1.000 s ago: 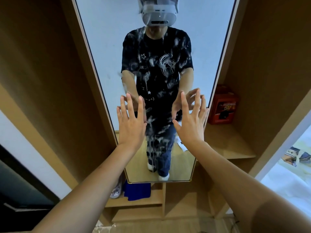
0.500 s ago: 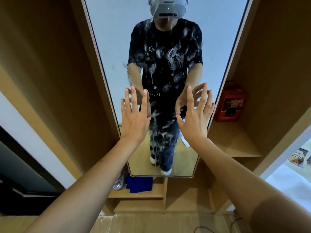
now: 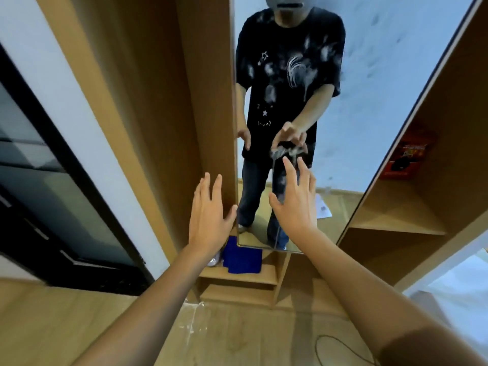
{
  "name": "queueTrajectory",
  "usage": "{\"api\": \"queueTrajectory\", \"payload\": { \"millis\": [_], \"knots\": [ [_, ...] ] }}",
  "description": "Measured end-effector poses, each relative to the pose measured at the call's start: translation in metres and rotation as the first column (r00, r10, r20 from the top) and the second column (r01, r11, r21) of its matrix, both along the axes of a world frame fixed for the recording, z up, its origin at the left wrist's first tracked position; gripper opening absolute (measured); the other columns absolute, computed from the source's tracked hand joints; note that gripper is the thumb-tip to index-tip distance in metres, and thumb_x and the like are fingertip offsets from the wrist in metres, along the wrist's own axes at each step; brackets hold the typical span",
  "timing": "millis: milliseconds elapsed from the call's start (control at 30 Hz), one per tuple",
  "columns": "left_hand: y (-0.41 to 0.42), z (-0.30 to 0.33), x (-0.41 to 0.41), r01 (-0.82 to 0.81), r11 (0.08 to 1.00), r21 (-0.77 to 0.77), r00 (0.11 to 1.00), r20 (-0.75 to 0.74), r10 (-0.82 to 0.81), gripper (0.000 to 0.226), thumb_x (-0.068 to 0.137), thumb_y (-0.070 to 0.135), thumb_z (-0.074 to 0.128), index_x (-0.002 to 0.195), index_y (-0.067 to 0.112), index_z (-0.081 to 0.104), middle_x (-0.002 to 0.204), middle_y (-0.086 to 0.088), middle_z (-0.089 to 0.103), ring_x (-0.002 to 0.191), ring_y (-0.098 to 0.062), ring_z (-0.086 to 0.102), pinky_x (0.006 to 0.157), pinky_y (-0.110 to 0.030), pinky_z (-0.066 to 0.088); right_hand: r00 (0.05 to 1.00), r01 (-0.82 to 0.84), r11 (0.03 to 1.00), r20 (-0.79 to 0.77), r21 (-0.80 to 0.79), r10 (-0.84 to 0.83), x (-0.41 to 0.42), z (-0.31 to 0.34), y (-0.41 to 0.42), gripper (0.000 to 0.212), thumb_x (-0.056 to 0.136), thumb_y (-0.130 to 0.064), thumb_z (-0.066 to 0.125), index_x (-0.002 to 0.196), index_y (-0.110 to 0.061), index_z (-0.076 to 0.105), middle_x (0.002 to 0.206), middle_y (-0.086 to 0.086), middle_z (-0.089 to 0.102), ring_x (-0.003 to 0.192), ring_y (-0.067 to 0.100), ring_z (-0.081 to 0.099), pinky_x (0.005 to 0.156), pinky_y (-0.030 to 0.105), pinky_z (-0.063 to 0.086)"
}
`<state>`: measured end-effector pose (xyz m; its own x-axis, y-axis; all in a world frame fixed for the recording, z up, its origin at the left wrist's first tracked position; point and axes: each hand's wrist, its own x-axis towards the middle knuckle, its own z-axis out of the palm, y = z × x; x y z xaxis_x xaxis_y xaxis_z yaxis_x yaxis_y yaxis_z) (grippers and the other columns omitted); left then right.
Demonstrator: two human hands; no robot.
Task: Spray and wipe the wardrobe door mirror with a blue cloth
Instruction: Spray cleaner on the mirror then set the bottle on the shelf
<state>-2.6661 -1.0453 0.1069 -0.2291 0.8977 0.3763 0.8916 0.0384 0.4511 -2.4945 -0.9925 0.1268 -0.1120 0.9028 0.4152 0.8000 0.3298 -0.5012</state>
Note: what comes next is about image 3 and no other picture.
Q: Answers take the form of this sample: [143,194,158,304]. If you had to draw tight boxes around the person's right hand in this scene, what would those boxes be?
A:
[268,156,318,245]

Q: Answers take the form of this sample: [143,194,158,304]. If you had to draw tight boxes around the person's left hand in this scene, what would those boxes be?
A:
[188,172,238,260]

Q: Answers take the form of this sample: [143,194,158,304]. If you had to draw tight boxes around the tall framed mirror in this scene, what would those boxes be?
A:
[230,0,483,255]

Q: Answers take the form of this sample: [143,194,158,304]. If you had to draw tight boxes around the person's left forearm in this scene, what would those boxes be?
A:
[72,243,222,366]

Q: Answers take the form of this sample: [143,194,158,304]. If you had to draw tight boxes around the person's right forearm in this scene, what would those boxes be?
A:
[295,228,488,366]

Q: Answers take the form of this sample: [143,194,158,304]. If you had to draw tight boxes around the wooden wardrobe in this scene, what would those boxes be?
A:
[34,0,488,319]

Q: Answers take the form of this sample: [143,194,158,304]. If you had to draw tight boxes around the blue cloth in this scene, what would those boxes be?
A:
[222,236,263,275]

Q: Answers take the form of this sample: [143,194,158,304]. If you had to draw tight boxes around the red box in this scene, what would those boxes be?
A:
[382,127,438,181]

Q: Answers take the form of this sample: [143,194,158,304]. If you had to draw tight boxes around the white bed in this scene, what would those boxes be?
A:
[404,248,488,332]

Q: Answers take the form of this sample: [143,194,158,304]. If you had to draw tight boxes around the thin black cable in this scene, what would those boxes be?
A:
[315,334,376,366]

